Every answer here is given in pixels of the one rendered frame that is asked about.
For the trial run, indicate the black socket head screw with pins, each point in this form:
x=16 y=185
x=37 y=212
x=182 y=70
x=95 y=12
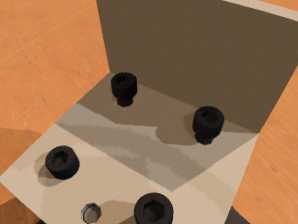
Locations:
x=124 y=88
x=62 y=162
x=207 y=124
x=153 y=208

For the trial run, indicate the beige l-shaped bracket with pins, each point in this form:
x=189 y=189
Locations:
x=235 y=55

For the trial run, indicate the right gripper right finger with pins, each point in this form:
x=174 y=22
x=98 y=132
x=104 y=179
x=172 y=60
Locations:
x=235 y=218

